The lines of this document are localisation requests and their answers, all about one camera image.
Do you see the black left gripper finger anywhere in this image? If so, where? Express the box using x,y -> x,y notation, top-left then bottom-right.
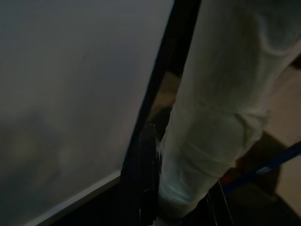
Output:
120,123 -> 163,226

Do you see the blue broom handle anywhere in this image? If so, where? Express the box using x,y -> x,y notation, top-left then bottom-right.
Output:
222,142 -> 301,190

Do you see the large grey door panel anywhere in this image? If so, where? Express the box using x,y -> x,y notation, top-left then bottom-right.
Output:
0,0 -> 175,226

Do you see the black door frame strip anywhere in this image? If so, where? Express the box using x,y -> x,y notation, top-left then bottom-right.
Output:
122,0 -> 202,170

